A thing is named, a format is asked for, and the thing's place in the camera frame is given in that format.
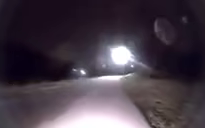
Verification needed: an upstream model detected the pale paved path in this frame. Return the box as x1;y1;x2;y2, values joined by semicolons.
34;74;152;128

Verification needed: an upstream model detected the rough grass verge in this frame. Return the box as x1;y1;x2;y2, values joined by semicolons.
120;71;205;128

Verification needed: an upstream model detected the grey ground strip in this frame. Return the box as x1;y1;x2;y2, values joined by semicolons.
0;78;99;128

